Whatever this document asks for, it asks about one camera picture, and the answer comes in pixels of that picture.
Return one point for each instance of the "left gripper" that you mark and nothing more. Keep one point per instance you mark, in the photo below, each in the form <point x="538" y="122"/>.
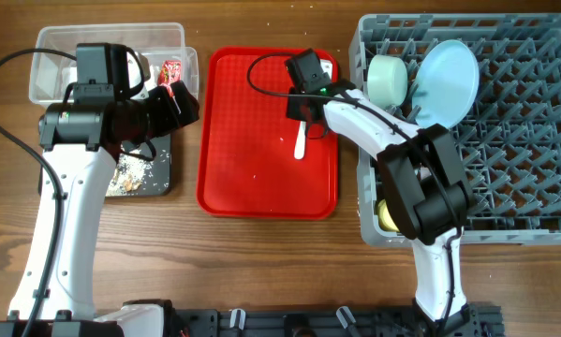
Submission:
<point x="170" y="119"/>

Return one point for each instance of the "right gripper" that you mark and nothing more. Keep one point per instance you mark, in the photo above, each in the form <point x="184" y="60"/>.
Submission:
<point x="298" y="108"/>

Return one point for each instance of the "white plastic spoon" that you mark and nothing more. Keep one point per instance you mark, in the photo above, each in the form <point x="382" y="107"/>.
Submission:
<point x="299" y="148"/>

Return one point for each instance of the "red snack wrapper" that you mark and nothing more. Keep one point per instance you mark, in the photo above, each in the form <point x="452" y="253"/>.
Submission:
<point x="171" y="71"/>

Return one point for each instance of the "white napkin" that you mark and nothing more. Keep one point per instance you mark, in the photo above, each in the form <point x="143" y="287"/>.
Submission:
<point x="69" y="75"/>
<point x="139" y="70"/>

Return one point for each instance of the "leftover rice and food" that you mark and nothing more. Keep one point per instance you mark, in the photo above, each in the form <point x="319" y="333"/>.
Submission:
<point x="134" y="177"/>

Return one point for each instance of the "green bowl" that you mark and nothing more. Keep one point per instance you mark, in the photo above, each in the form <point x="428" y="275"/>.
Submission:
<point x="387" y="81"/>

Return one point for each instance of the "yellow plastic cup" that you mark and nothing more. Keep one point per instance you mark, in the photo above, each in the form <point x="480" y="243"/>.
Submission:
<point x="384" y="218"/>

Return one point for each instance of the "light blue plate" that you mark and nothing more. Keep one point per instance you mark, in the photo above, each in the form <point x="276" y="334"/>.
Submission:
<point x="447" y="85"/>

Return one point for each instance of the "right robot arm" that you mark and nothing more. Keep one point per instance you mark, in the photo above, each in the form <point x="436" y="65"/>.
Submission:
<point x="423" y="179"/>

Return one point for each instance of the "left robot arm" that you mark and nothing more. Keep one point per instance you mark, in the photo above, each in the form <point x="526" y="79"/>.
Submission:
<point x="80" y="143"/>

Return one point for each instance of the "black waste tray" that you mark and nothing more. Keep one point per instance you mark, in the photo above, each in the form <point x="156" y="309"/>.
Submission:
<point x="96" y="174"/>

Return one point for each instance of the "clear plastic waste bin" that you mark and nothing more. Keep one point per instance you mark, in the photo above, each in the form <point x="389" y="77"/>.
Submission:
<point x="157" y="41"/>

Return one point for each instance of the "grey dishwasher rack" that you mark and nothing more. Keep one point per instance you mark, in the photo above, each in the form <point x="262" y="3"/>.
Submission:
<point x="510" y="141"/>

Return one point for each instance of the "red serving tray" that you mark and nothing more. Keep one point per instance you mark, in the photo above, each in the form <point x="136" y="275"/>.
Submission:
<point x="247" y="166"/>

